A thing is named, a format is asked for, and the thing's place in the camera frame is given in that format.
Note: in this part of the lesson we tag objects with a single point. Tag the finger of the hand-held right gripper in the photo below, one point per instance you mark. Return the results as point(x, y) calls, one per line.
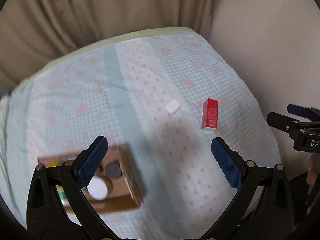
point(297, 109)
point(280, 120)

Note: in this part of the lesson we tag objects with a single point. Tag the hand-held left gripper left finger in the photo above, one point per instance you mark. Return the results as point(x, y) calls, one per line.
point(93, 162)

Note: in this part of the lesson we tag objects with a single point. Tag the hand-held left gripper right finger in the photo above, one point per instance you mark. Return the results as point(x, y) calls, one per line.
point(226, 165)

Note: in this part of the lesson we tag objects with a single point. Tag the black lid round jar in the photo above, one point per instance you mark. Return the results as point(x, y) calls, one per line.
point(113, 170)

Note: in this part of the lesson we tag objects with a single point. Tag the white round lid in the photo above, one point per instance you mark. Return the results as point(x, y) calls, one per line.
point(98, 189)

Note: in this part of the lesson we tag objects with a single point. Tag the cardboard box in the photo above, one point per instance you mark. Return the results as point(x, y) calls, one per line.
point(132, 177)

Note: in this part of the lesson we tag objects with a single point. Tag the small red box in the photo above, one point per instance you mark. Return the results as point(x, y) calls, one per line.
point(210, 113)

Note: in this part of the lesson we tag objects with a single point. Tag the white earbud case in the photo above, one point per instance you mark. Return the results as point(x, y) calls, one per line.
point(172, 107)

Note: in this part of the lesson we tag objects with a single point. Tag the person's right hand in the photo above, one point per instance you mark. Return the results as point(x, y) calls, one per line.
point(311, 171)

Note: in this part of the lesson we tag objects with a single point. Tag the light blue checkered bed sheet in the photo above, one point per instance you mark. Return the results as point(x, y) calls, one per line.
point(175, 80)

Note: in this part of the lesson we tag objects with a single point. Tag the blue patterned cloth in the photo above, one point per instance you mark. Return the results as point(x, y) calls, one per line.
point(9, 93)

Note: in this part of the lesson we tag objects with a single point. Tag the pale green mattress cover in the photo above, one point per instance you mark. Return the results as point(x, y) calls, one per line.
point(155, 30)

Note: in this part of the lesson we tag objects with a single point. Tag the beige curtain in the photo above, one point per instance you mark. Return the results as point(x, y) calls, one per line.
point(87, 10)

